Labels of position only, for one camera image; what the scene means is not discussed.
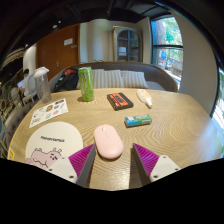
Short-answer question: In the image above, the white chair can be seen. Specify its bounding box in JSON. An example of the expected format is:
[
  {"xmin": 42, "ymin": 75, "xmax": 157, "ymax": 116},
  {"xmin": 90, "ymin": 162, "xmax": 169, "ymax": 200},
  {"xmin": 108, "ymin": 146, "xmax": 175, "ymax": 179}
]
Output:
[{"xmin": 19, "ymin": 74, "xmax": 39, "ymax": 104}]

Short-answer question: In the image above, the small teal pack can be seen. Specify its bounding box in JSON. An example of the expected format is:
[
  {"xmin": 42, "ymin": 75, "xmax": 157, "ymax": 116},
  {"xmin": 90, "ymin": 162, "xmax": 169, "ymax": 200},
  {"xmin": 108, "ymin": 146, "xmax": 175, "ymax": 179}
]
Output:
[{"xmin": 124, "ymin": 114, "xmax": 153, "ymax": 128}]

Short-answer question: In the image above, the brown wooden door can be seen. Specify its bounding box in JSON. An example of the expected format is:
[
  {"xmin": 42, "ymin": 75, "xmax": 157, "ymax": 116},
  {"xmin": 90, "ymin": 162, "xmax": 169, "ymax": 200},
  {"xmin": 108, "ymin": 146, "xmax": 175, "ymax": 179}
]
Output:
[{"xmin": 35, "ymin": 23, "xmax": 81, "ymax": 81}]

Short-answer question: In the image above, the white sticker sheet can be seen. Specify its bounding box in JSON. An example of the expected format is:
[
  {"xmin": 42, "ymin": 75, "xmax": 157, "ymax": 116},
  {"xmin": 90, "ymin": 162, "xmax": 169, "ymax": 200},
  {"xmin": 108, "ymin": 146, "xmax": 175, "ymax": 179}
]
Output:
[{"xmin": 28, "ymin": 97, "xmax": 69, "ymax": 129}]

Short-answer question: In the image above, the black backpack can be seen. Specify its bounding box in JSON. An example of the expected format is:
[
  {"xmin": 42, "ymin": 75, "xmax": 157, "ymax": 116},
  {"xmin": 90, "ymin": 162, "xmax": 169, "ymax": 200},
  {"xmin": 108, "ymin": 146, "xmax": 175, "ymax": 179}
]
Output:
[{"xmin": 53, "ymin": 68, "xmax": 80, "ymax": 93}]

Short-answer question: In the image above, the black-framed window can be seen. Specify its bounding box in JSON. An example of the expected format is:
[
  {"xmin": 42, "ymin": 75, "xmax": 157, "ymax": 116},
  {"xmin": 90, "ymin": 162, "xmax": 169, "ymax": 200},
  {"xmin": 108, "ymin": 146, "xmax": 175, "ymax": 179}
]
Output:
[{"xmin": 150, "ymin": 15, "xmax": 184, "ymax": 81}]

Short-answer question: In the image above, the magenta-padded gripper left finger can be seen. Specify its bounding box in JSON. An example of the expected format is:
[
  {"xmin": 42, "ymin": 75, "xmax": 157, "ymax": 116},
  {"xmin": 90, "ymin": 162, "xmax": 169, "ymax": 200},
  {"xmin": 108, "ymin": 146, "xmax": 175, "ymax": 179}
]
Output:
[{"xmin": 46, "ymin": 143, "xmax": 97, "ymax": 188}]

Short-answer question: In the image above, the pink computer mouse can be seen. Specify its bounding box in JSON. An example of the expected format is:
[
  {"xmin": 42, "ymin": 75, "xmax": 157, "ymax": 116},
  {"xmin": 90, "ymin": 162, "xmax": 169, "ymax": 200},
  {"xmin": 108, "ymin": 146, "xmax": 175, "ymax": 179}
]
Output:
[{"xmin": 93, "ymin": 124, "xmax": 125, "ymax": 161}]

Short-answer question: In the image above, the curved grey sofa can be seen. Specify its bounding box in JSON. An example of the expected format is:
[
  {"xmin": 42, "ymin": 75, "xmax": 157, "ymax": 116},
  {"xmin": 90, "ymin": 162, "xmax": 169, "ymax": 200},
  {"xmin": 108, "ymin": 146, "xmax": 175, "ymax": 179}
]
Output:
[{"xmin": 48, "ymin": 61, "xmax": 179, "ymax": 94}]

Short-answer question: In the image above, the black box with orange print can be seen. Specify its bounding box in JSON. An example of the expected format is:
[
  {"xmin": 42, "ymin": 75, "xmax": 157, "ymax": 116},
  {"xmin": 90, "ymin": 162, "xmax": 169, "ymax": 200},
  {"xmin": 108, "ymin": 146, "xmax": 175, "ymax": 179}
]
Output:
[{"xmin": 106, "ymin": 92, "xmax": 135, "ymax": 112}]

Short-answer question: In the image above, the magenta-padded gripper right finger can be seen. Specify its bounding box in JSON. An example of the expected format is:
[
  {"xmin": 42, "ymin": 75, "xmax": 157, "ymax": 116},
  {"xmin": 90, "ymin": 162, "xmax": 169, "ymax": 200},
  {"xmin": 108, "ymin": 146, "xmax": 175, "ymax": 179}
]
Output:
[{"xmin": 132, "ymin": 142, "xmax": 182, "ymax": 187}]

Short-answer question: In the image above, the grey tufted armchair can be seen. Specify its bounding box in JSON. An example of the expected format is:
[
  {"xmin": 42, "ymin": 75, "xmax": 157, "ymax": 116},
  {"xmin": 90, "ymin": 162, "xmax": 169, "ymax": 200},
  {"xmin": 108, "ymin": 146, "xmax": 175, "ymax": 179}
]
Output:
[{"xmin": 3, "ymin": 99, "xmax": 34, "ymax": 141}]

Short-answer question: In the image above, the white squeeze tube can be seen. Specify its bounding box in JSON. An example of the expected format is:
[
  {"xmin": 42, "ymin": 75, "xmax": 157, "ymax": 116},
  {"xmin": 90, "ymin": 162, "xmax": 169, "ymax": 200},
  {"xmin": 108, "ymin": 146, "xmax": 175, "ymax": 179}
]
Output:
[{"xmin": 136, "ymin": 88, "xmax": 154, "ymax": 109}]

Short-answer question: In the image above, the clear shaker bottle white lid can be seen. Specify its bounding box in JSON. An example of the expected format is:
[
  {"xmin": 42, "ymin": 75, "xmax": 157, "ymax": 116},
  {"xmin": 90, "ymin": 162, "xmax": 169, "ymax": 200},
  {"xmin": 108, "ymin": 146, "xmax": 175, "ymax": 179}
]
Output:
[{"xmin": 33, "ymin": 66, "xmax": 53, "ymax": 104}]

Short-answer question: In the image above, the arched glass cabinet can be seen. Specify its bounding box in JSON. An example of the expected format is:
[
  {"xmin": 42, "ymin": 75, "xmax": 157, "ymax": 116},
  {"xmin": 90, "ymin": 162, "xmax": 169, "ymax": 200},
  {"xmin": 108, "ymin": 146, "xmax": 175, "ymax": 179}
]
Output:
[{"xmin": 111, "ymin": 26, "xmax": 143, "ymax": 63}]

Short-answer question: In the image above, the round white hippo mouse pad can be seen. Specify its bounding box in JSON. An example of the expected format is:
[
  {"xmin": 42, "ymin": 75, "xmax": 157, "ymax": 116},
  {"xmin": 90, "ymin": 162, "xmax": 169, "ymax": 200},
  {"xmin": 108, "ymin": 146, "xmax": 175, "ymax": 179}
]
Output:
[{"xmin": 24, "ymin": 121, "xmax": 84, "ymax": 169}]

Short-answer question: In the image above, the green drink can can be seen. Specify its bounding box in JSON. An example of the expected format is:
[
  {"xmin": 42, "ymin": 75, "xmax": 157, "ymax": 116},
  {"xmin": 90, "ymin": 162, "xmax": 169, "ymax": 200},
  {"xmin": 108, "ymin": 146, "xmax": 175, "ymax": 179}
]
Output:
[{"xmin": 77, "ymin": 66, "xmax": 95, "ymax": 103}]

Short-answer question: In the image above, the person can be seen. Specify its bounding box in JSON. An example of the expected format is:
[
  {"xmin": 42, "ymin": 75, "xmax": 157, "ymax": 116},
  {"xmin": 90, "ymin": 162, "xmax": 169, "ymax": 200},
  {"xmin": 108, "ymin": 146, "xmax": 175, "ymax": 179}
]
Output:
[{"xmin": 17, "ymin": 68, "xmax": 32, "ymax": 93}]

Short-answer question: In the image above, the striped cushion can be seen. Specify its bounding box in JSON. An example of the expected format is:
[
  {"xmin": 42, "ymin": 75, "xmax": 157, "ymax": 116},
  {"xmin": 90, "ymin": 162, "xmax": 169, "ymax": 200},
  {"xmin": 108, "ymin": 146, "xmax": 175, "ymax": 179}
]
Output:
[
  {"xmin": 120, "ymin": 70, "xmax": 150, "ymax": 90},
  {"xmin": 91, "ymin": 68, "xmax": 125, "ymax": 89}
]

